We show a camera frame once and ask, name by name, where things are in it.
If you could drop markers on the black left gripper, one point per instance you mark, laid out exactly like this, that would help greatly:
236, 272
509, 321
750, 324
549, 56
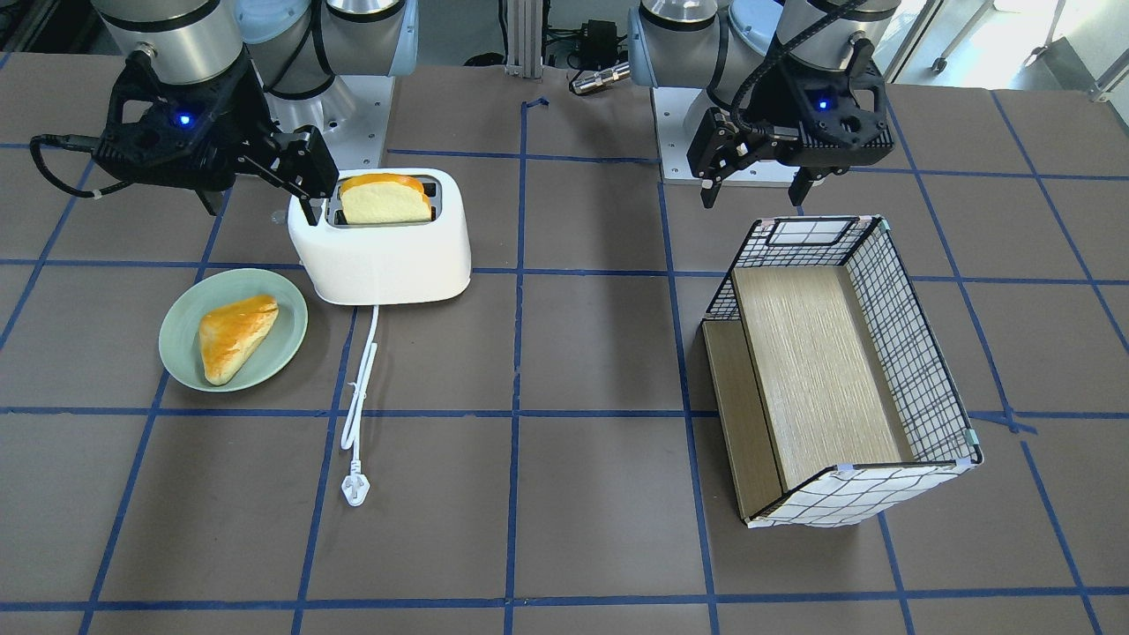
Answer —
769, 103

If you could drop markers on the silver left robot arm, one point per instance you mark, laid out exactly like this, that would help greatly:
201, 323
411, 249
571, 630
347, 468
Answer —
728, 51

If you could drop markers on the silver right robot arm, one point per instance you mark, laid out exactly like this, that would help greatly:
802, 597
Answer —
297, 48

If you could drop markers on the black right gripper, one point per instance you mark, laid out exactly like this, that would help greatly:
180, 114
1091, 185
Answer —
235, 113

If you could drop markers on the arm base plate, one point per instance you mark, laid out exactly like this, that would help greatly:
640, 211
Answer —
677, 114
357, 110

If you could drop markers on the bread slice in toaster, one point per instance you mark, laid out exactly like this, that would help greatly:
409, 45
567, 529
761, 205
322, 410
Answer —
381, 198

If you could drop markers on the green plate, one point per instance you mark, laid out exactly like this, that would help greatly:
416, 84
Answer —
178, 337

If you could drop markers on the metal cylindrical connector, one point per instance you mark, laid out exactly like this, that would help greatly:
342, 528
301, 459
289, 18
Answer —
587, 82

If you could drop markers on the white toaster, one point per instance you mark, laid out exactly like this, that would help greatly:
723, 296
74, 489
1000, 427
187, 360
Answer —
384, 263

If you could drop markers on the wire grid shelf basket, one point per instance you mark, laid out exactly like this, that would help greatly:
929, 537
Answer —
835, 399

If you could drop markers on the triangular bread on plate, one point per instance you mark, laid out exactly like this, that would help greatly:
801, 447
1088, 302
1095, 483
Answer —
229, 335

